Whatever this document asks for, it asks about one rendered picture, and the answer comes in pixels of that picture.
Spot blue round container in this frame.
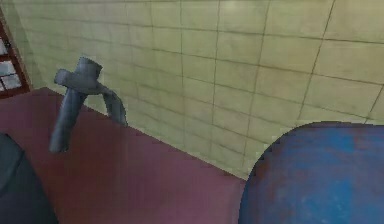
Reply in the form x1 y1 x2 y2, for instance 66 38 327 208
237 121 384 224

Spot maroon sink counter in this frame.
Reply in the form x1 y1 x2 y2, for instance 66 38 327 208
0 87 248 224

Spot grey metal faucet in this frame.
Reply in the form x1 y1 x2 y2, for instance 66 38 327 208
49 56 129 154

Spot dark grey sink basin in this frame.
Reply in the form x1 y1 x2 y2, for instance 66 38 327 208
0 132 60 224

